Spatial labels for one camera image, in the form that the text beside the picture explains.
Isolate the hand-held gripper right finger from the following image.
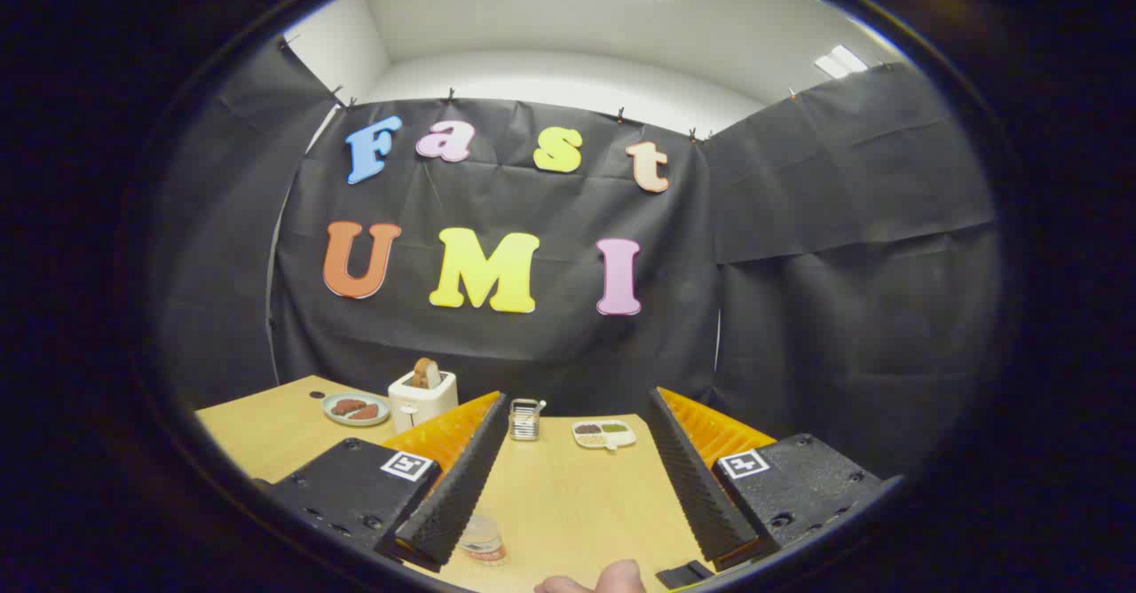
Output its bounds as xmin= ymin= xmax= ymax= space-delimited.
xmin=645 ymin=387 xmax=906 ymax=573

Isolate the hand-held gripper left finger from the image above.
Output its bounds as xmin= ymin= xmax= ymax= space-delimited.
xmin=253 ymin=391 xmax=510 ymax=573

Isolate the clear plastic juice bottle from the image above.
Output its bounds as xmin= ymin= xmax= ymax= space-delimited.
xmin=459 ymin=513 xmax=509 ymax=565

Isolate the white toaster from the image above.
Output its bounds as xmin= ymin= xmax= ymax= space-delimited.
xmin=388 ymin=368 xmax=459 ymax=435

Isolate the wooden table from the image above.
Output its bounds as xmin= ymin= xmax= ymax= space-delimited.
xmin=195 ymin=376 xmax=711 ymax=593

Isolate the white divided dish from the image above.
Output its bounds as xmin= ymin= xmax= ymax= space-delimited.
xmin=572 ymin=420 xmax=637 ymax=450

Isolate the light green plate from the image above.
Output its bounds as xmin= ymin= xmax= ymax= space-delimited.
xmin=321 ymin=392 xmax=391 ymax=427

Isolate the black backdrop cloth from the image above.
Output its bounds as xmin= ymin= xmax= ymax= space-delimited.
xmin=158 ymin=38 xmax=1004 ymax=480

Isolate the small ceiling light panel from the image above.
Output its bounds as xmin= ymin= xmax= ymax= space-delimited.
xmin=815 ymin=44 xmax=869 ymax=79

